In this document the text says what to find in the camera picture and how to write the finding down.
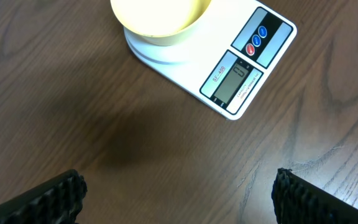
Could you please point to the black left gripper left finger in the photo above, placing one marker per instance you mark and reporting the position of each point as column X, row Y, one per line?
column 56, row 201

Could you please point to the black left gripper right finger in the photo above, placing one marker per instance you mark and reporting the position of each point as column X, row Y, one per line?
column 296, row 201

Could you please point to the white digital kitchen scale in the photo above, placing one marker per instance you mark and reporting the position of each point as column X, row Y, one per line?
column 225, row 62

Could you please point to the pale yellow plastic bowl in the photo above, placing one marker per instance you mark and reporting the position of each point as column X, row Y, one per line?
column 160, row 22

